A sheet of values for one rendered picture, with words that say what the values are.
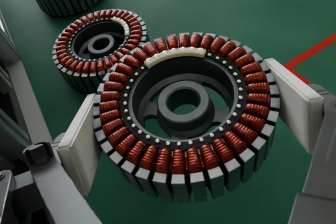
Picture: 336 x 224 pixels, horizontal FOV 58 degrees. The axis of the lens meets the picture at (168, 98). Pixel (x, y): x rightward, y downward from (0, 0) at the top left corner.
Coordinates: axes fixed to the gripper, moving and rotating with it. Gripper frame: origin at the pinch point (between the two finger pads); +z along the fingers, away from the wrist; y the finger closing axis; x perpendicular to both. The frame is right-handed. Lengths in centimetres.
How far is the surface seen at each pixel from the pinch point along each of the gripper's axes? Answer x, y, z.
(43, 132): -4.9, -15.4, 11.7
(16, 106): -2.1, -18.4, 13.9
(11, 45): 3.5, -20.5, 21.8
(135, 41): 1.9, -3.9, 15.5
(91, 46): 2.0, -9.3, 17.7
